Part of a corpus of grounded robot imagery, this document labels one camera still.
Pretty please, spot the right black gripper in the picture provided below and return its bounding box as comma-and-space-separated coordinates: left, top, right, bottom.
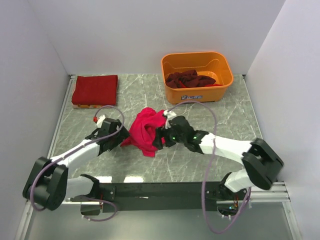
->
151, 124, 186, 150

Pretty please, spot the pink t shirt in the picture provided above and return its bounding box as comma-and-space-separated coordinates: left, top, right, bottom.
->
120, 107, 166, 158

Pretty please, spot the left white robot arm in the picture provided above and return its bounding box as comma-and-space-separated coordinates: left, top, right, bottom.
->
22, 117, 130, 211

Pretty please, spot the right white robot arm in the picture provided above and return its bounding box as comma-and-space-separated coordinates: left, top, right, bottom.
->
152, 116, 284, 201

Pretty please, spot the folded red t shirt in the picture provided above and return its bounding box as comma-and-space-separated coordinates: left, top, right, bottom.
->
71, 75, 118, 106

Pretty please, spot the dark maroon t shirt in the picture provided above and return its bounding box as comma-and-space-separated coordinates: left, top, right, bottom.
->
165, 70, 216, 89

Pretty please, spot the black base beam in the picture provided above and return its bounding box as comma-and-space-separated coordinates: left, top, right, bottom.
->
72, 181, 226, 213

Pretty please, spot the orange plastic tub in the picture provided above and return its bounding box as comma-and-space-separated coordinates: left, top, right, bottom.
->
161, 51, 234, 104

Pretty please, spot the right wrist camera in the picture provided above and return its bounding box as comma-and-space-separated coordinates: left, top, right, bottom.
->
163, 110, 177, 122

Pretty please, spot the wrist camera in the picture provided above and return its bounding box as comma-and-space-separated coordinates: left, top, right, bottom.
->
163, 110, 177, 122
93, 114, 106, 128

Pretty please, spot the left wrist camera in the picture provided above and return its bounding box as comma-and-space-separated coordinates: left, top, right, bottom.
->
93, 114, 106, 128

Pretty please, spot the aluminium frame rail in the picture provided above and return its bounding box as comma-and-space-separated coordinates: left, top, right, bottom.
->
14, 74, 77, 240

